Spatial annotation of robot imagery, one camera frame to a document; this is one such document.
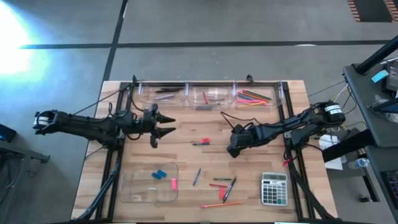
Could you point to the black power adapter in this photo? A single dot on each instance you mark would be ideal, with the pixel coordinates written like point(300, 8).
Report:
point(392, 77)

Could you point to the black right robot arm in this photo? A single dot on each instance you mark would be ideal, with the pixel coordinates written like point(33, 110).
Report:
point(286, 124)

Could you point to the orange pencil with pink eraser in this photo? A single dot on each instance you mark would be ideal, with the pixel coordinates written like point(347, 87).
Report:
point(253, 97)
point(224, 204)

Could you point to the red clip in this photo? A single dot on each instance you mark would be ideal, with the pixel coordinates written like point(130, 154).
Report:
point(285, 162)

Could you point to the dark blue pen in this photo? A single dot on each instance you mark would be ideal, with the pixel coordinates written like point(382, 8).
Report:
point(175, 89)

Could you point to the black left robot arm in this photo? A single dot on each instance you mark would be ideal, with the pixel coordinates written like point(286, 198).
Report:
point(84, 127)

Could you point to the blue sticky note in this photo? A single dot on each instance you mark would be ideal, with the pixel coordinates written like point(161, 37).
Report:
point(380, 76)

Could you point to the red eraser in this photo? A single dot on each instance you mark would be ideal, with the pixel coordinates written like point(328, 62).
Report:
point(221, 193)

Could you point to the green crayon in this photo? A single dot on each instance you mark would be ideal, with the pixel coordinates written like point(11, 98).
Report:
point(222, 179)

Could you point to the silver desk calculator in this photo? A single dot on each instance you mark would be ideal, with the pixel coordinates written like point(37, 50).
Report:
point(273, 191)

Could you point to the large clear plastic bin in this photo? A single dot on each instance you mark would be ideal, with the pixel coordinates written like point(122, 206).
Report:
point(140, 193)

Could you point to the white paper sheet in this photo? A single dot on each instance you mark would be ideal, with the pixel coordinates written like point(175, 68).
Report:
point(334, 163)

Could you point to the black pole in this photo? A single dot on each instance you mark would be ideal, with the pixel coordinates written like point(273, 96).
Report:
point(377, 56)

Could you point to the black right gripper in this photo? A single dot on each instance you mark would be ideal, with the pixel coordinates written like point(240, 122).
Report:
point(245, 137)

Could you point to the blue pencil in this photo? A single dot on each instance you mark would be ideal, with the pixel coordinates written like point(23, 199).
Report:
point(245, 97)

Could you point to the dark rug with striped edge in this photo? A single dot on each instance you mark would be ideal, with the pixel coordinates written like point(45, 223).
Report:
point(370, 9)

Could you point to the yellow pencil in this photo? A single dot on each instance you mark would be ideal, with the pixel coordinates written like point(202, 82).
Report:
point(252, 105)

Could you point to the purple pen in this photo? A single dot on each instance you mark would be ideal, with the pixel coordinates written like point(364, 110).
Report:
point(163, 97)

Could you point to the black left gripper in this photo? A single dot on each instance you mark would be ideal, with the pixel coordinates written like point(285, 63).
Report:
point(141, 123)

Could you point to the clear water bottle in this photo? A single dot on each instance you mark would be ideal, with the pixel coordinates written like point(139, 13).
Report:
point(359, 162)

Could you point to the grey desk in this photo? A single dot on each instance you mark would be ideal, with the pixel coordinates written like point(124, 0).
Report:
point(360, 81)

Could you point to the green pencil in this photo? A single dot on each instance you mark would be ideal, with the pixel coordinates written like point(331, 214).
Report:
point(259, 95)
point(255, 93)

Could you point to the black keyboard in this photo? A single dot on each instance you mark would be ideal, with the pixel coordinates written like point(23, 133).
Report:
point(392, 185)

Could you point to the grey crayon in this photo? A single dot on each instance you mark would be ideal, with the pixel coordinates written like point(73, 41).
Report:
point(216, 99)

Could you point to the dark tablet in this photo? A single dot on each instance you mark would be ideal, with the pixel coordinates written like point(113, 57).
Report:
point(385, 107)

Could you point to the purple crayon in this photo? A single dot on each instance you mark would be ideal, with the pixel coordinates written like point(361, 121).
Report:
point(204, 108)

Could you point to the black clamp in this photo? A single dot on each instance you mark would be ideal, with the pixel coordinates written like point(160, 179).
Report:
point(249, 78)

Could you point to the black box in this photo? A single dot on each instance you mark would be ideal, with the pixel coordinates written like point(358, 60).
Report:
point(6, 132)

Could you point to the black diagonal bar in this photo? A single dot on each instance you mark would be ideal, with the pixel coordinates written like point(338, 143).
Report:
point(348, 146)

